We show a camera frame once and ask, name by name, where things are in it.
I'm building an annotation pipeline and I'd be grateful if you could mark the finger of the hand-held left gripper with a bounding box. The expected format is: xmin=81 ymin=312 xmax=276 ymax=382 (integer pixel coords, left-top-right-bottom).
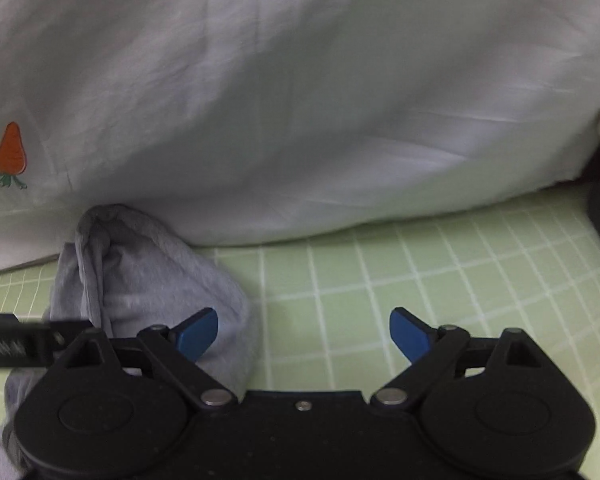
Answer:
xmin=49 ymin=319 xmax=97 ymax=360

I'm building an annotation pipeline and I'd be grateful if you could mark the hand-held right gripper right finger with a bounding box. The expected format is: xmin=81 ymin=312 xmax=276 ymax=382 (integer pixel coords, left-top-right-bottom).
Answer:
xmin=371 ymin=307 xmax=547 ymax=412

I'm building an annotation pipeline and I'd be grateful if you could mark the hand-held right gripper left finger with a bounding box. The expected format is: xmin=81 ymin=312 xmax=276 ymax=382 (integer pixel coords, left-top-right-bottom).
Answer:
xmin=55 ymin=307 xmax=239 ymax=412

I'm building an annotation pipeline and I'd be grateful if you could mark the grey long-sleeved garment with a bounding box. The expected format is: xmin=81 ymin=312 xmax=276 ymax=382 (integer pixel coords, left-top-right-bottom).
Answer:
xmin=0 ymin=203 xmax=254 ymax=480

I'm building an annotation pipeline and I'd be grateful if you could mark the green checked bed sheet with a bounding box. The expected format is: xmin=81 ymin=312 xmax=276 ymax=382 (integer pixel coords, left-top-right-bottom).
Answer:
xmin=0 ymin=191 xmax=600 ymax=480

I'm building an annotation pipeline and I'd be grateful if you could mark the white blanket with carrot print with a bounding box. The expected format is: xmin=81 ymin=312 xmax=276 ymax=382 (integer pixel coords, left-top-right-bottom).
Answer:
xmin=0 ymin=0 xmax=600 ymax=281

